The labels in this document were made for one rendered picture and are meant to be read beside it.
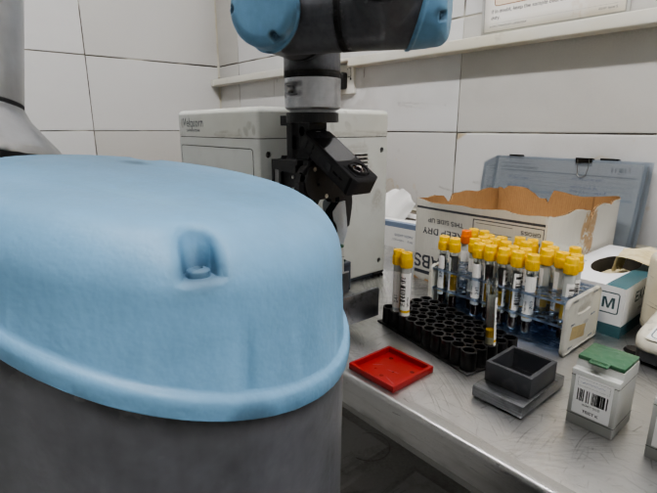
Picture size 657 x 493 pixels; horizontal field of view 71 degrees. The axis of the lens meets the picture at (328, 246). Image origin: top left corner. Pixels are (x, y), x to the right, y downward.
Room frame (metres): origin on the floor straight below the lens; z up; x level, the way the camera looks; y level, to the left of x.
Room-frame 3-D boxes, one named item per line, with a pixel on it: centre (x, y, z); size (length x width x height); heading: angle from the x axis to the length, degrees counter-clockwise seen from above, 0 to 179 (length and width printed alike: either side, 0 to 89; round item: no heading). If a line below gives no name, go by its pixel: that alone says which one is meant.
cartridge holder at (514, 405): (0.44, -0.20, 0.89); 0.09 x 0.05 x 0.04; 130
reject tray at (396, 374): (0.48, -0.07, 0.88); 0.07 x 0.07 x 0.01; 40
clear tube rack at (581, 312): (0.62, -0.25, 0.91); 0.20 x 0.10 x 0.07; 40
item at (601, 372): (0.39, -0.26, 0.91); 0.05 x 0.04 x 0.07; 130
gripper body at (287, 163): (0.66, 0.03, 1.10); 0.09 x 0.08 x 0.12; 40
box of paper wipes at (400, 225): (1.12, -0.16, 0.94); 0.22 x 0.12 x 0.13; 44
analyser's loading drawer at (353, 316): (0.65, 0.02, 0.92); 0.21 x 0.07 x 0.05; 40
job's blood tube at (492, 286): (0.50, -0.19, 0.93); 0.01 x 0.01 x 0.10
